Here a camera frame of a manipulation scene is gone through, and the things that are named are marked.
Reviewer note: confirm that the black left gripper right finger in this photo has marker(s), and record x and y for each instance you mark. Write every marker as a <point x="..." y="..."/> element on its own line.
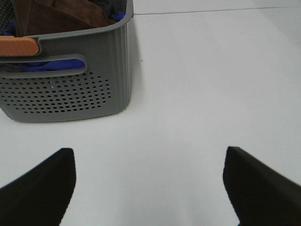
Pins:
<point x="259" y="195"/>

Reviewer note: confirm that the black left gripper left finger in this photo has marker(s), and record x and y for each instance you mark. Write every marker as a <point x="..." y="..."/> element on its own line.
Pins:
<point x="41" y="196"/>

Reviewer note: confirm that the brown towel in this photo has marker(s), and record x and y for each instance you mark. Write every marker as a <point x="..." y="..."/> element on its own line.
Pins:
<point x="34" y="17"/>

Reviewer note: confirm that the grey perforated plastic basket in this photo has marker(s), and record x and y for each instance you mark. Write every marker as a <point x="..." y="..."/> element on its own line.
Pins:
<point x="100" y="88"/>

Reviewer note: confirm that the blue cloth in basket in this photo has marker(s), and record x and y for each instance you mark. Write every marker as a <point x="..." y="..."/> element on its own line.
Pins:
<point x="58" y="65"/>

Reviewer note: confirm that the dark grey cloth in basket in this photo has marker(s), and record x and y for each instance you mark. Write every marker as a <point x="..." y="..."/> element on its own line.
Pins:
<point x="107" y="6"/>

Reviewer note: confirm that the orange wooden basket handle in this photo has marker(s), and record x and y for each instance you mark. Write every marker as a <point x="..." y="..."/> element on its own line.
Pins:
<point x="18" y="46"/>

